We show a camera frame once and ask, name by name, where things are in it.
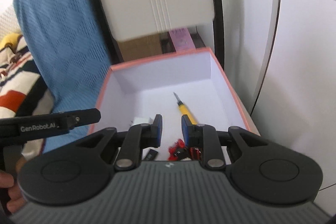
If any pink paper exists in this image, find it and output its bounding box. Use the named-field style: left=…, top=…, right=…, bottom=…
left=169, top=27, right=196, bottom=51

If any red and black clip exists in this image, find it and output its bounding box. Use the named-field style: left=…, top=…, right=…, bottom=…
left=168, top=138, right=204, bottom=161

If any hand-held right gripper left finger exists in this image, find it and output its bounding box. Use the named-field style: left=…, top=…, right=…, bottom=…
left=75, top=114, right=163, bottom=170

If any yellow screwdriver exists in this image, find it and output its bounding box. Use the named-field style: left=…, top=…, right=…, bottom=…
left=173, top=92, right=198, bottom=125

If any person's left hand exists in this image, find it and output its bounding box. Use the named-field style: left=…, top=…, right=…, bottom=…
left=0, top=155, right=28, bottom=214

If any brown cardboard box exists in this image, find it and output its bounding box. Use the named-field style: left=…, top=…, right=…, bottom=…
left=117, top=33, right=163, bottom=62

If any black flash drive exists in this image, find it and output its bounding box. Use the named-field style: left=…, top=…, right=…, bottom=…
left=142, top=148, right=159, bottom=161

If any striped cream blanket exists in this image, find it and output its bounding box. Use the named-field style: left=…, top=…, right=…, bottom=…
left=0, top=6, right=57, bottom=161

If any blue knitted blanket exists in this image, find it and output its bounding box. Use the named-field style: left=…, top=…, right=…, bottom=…
left=13, top=0, right=116, bottom=153

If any white charger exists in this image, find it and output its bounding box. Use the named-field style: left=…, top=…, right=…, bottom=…
left=130, top=117, right=154, bottom=127

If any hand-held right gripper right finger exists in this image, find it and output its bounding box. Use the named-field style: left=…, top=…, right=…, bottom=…
left=181, top=114, right=268, bottom=170

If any pink cardboard box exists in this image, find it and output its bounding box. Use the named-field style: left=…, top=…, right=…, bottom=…
left=88, top=47, right=261, bottom=161

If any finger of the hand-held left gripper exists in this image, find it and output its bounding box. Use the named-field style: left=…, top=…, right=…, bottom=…
left=59, top=109, right=101, bottom=130

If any silver metal strip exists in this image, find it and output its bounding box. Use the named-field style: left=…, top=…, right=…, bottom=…
left=249, top=0, right=282, bottom=114

